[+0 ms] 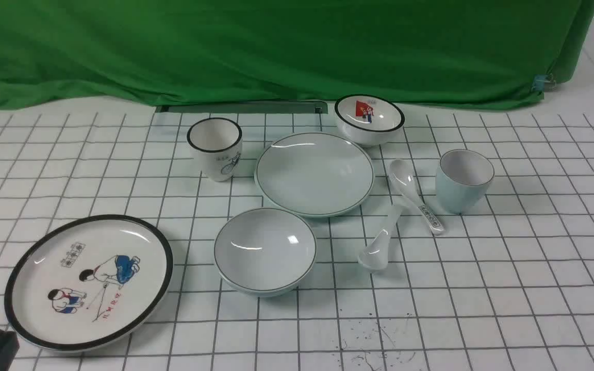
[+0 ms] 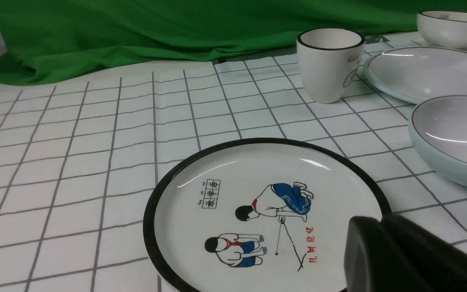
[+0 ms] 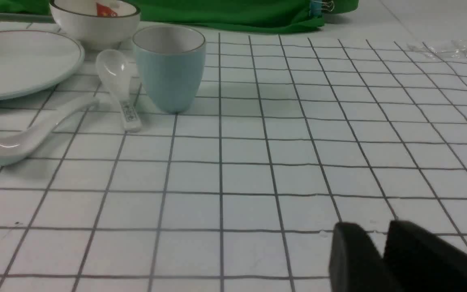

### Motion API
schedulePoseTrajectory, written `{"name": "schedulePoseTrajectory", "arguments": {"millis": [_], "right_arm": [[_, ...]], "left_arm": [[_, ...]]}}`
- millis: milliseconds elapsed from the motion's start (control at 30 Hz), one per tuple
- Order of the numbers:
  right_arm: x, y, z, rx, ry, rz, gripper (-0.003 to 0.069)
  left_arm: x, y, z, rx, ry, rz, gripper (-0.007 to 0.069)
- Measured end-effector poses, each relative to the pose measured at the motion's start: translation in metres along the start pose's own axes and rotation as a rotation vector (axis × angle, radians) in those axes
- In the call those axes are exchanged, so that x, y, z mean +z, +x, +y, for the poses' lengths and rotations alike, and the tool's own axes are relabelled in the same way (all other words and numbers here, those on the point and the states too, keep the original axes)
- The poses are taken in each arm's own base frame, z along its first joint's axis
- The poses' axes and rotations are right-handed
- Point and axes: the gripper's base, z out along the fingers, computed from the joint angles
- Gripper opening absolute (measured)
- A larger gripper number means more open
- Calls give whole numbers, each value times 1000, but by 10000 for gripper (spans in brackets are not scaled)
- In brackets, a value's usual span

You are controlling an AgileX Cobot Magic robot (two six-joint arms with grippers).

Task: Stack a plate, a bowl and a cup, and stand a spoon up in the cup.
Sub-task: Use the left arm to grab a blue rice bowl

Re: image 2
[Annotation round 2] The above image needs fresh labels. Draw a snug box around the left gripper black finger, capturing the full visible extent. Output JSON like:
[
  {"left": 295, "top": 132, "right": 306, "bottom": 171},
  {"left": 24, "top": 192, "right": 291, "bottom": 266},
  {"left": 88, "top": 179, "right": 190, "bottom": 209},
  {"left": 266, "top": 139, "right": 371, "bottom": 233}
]
[{"left": 343, "top": 215, "right": 467, "bottom": 292}]

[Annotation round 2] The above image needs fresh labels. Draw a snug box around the pale blue bowl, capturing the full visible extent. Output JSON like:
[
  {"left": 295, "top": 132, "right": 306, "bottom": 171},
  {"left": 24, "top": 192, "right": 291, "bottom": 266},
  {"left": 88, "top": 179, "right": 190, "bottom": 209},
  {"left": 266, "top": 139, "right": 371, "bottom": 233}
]
[{"left": 408, "top": 95, "right": 467, "bottom": 187}]

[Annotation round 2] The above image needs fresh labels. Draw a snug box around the black-rimmed cartoon plate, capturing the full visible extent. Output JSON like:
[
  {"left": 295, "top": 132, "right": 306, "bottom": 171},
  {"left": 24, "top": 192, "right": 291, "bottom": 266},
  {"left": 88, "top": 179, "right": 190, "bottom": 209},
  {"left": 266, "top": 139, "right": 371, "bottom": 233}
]
[{"left": 143, "top": 138, "right": 391, "bottom": 292}]

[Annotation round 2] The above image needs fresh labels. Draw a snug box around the pale blue flat plate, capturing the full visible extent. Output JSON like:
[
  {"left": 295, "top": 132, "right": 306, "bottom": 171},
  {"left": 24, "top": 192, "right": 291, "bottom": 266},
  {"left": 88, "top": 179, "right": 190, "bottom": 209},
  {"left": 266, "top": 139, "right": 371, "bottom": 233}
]
[{"left": 364, "top": 47, "right": 467, "bottom": 105}]

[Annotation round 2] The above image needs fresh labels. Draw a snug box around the white black-rimmed bicycle cup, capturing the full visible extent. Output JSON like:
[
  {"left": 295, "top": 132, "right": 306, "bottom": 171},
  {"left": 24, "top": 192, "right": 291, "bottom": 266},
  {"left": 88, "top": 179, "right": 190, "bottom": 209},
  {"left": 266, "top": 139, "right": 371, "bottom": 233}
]
[{"left": 296, "top": 28, "right": 366, "bottom": 104}]

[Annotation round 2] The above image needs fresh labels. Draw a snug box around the white black-rimmed picture bowl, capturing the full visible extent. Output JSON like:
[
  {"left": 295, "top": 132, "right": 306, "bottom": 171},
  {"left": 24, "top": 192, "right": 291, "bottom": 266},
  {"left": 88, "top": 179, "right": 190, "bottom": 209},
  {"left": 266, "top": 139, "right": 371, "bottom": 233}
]
[{"left": 417, "top": 11, "right": 467, "bottom": 50}]

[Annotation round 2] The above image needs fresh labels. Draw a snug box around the white grid tablecloth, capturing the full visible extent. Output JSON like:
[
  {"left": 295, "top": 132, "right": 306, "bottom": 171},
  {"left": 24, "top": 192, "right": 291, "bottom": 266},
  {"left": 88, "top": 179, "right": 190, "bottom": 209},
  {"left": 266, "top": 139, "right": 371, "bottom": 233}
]
[{"left": 0, "top": 49, "right": 467, "bottom": 292}]

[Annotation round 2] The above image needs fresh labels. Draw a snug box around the green backdrop cloth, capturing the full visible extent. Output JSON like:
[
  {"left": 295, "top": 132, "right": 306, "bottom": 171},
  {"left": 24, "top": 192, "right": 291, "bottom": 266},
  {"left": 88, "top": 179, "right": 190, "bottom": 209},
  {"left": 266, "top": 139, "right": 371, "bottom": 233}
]
[{"left": 0, "top": 0, "right": 467, "bottom": 86}]

